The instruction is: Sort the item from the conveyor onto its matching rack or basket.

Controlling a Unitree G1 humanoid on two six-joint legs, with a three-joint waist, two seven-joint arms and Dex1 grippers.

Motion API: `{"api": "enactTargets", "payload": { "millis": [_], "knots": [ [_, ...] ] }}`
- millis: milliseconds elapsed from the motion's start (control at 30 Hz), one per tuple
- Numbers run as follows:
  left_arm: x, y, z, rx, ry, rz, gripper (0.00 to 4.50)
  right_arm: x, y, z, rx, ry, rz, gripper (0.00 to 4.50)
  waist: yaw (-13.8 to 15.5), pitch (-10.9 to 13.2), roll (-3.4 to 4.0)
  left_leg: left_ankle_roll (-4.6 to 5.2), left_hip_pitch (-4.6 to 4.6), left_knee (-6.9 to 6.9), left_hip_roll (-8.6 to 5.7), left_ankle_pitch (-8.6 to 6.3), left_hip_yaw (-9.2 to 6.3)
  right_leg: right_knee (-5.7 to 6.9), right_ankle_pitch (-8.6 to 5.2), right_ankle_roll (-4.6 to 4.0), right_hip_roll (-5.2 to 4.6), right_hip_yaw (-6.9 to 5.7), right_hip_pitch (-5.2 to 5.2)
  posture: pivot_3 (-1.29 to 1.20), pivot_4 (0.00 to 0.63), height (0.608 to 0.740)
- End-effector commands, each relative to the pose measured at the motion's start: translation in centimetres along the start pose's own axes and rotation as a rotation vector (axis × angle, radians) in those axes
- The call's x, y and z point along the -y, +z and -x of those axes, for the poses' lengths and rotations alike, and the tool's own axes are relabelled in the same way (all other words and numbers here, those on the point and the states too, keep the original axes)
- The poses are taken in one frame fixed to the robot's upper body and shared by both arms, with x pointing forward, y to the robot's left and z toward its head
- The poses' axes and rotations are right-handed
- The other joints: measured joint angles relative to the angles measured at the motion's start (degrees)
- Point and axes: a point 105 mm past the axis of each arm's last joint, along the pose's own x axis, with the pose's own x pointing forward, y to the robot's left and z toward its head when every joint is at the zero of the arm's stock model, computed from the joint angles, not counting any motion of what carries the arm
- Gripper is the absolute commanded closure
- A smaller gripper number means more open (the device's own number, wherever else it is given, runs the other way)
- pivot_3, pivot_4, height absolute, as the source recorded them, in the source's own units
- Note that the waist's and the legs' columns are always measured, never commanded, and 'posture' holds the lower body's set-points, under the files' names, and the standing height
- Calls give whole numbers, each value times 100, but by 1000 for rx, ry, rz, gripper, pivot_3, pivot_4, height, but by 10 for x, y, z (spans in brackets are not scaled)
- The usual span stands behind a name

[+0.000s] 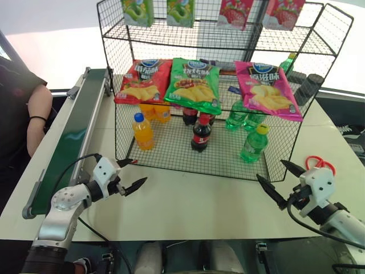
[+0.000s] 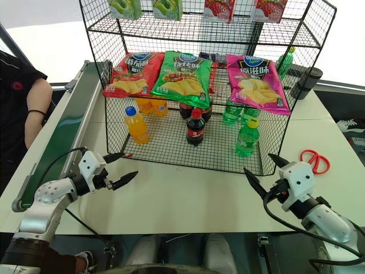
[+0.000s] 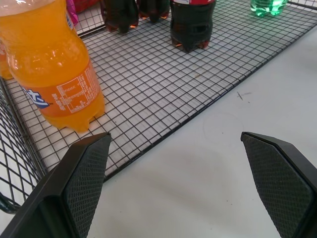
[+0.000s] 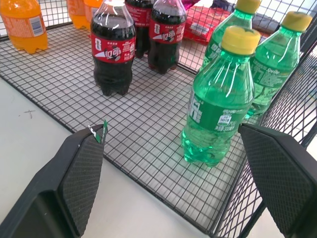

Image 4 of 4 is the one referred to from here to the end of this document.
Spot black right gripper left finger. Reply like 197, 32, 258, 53
0, 123, 106, 238

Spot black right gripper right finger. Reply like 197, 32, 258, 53
238, 123, 317, 238

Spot green Sprite bottle yellow cap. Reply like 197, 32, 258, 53
181, 25, 261, 168
244, 11, 313, 124
199, 0, 262, 72

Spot cola bottle red label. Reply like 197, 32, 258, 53
124, 0, 156, 59
90, 0, 137, 97
148, 0, 187, 75

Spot orange soda bottle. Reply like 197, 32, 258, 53
0, 0, 49, 55
66, 0, 90, 30
83, 0, 104, 32

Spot red snack packet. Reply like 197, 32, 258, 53
182, 5, 232, 45

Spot pink snack packet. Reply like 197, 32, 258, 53
183, 0, 202, 10

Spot black wire mesh shelf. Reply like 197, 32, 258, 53
0, 0, 317, 238

